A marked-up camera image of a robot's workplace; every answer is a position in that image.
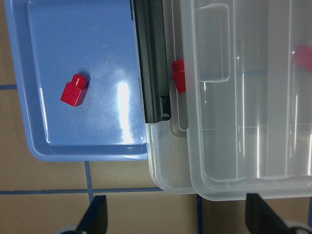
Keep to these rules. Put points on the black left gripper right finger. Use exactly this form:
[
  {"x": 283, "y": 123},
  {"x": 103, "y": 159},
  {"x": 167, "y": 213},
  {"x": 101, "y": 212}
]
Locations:
[{"x": 261, "y": 219}]

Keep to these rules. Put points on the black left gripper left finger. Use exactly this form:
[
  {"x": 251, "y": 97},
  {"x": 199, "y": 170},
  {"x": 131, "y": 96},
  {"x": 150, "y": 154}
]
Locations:
[{"x": 95, "y": 220}]

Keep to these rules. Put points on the red block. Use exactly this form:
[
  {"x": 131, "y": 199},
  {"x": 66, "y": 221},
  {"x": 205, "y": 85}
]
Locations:
[
  {"x": 179, "y": 75},
  {"x": 302, "y": 56},
  {"x": 75, "y": 90}
]

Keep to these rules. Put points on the clear plastic storage box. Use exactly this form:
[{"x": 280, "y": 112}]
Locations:
[{"x": 167, "y": 144}]

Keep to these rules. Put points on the clear plastic box lid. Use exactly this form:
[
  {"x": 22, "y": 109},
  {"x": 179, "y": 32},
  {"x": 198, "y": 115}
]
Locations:
[{"x": 249, "y": 105}]

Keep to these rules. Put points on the red block under lid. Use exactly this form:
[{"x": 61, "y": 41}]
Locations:
[{"x": 302, "y": 56}]

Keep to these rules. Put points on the blue plastic tray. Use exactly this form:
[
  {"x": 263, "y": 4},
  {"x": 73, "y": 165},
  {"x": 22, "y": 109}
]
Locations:
[{"x": 51, "y": 40}]

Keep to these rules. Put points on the black box latch handle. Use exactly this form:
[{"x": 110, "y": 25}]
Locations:
[{"x": 151, "y": 43}]

